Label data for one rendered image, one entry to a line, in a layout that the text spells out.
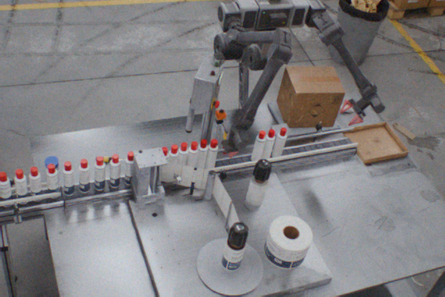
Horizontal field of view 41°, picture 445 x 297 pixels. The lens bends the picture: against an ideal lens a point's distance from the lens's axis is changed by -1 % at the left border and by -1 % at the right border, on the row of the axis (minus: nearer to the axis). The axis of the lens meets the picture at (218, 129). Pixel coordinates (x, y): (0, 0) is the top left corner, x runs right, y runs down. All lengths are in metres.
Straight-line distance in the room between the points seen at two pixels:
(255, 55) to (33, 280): 1.85
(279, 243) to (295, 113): 0.99
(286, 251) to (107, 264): 0.81
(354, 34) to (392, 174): 2.21
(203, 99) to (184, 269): 0.78
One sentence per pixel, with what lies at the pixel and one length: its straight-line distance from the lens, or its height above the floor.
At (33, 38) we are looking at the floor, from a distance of 5.49.
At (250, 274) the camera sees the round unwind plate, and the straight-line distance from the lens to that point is 2.77.
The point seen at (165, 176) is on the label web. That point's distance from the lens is 2.97.
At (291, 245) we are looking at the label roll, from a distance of 2.74.
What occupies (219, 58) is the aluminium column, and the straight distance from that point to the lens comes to 2.83.
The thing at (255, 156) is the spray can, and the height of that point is 0.92.
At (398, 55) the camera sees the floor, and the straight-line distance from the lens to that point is 6.10.
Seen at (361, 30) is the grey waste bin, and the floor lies 0.42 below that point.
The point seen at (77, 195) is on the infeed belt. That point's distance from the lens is 2.99.
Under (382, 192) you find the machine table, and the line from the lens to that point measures 3.40.
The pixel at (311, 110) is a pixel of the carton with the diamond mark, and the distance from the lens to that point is 3.48.
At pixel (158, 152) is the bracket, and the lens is 2.82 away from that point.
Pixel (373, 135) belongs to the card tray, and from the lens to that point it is 3.71.
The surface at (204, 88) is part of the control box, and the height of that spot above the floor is 1.42.
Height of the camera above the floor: 3.16
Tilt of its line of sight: 43 degrees down
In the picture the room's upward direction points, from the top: 11 degrees clockwise
